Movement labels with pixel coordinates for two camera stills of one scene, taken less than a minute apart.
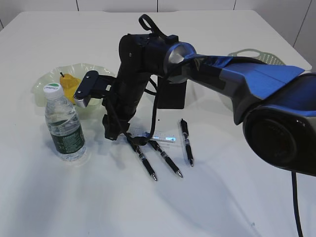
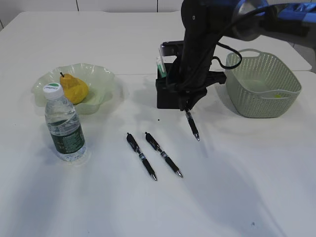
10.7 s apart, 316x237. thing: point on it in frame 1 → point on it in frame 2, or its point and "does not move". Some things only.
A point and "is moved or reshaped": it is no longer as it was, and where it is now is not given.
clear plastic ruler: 160,136 is moved or reshaped
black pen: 146,162 does not move
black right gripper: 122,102 → 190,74
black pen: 185,129 → 189,117
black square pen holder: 171,95 does not move
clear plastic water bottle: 64,122 does not move
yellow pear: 70,84 does not move
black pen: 156,145 does not move
